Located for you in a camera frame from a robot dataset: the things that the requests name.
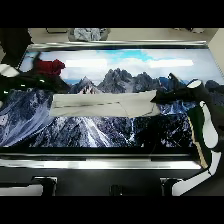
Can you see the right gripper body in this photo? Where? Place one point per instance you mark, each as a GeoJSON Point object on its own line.
{"type": "Point", "coordinates": [165, 97]}

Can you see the pale grey shirt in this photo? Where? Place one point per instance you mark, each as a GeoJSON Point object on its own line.
{"type": "Point", "coordinates": [100, 105]}

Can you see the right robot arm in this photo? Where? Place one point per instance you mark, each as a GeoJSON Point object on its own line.
{"type": "Point", "coordinates": [203, 130]}

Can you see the red garment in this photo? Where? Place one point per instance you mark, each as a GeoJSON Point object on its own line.
{"type": "Point", "coordinates": [50, 67]}

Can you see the heap of clothes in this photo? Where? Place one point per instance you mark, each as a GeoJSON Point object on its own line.
{"type": "Point", "coordinates": [87, 34]}

